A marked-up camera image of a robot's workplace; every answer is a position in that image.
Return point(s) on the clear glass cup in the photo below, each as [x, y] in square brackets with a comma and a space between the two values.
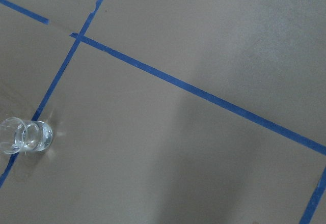
[19, 136]

